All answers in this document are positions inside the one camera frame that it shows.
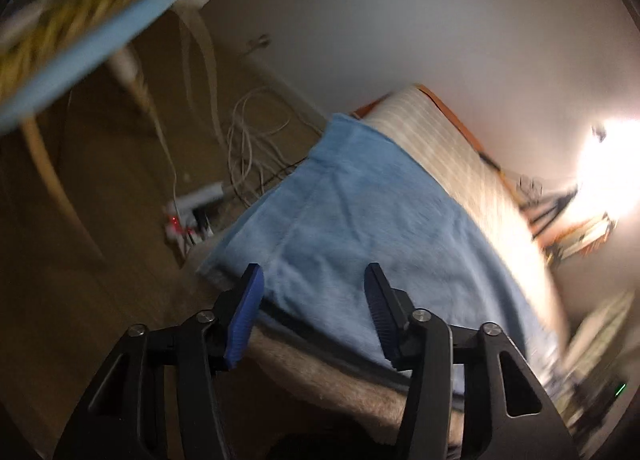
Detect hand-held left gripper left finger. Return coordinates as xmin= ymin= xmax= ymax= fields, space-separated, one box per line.
xmin=52 ymin=263 xmax=265 ymax=460

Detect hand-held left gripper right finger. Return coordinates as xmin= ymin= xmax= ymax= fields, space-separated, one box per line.
xmin=363 ymin=262 xmax=581 ymax=460

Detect blue denim pants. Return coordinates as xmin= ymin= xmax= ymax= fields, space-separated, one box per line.
xmin=197 ymin=112 xmax=566 ymax=386

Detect white power strip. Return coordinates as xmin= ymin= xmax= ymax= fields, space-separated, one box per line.
xmin=165 ymin=182 xmax=226 ymax=245

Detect beige checkered blanket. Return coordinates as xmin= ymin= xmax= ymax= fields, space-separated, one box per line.
xmin=185 ymin=84 xmax=571 ymax=446

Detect black mini tripod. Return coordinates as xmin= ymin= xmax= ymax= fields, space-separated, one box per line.
xmin=525 ymin=185 xmax=581 ymax=241

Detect orange bed sheet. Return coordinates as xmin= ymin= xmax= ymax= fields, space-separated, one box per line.
xmin=350 ymin=84 xmax=531 ymax=201

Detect light blue chair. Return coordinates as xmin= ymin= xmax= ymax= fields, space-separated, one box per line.
xmin=0 ymin=0 xmax=226 ymax=261

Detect yellow knitted cushion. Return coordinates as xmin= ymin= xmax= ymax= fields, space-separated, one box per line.
xmin=0 ymin=0 xmax=226 ymax=105

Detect white ring light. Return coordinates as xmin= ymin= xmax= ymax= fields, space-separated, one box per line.
xmin=575 ymin=117 xmax=640 ymax=221

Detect white cable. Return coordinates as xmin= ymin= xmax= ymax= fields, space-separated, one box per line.
xmin=165 ymin=4 xmax=301 ymax=201

